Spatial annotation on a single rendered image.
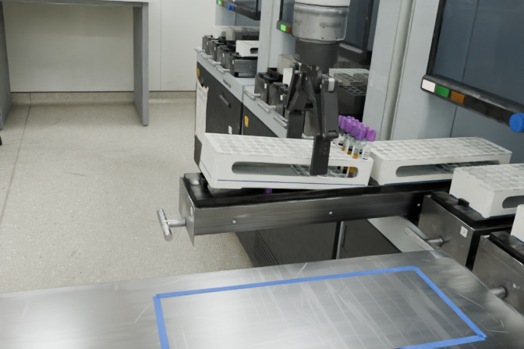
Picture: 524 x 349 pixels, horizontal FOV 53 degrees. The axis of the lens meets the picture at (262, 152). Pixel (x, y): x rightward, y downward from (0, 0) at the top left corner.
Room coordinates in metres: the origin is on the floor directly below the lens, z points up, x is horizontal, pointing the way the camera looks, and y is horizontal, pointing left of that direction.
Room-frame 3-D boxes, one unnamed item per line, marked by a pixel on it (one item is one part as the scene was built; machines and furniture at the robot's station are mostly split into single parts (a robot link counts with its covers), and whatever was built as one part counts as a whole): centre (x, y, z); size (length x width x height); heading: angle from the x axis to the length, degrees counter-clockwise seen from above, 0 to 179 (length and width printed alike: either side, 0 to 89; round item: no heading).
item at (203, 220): (0.93, -0.18, 0.78); 0.73 x 0.14 x 0.09; 110
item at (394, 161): (1.00, -0.34, 0.83); 0.30 x 0.10 x 0.06; 110
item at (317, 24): (0.90, -0.08, 1.10); 0.09 x 0.09 x 0.06
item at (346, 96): (1.38, -0.22, 0.85); 0.12 x 0.02 x 0.06; 20
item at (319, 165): (0.84, -0.10, 0.88); 0.03 x 0.01 x 0.07; 110
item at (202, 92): (2.61, 0.34, 0.43); 0.27 x 0.02 x 0.36; 20
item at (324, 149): (0.83, -0.11, 0.91); 0.03 x 0.01 x 0.05; 20
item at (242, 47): (2.22, -0.01, 0.83); 0.30 x 0.10 x 0.06; 110
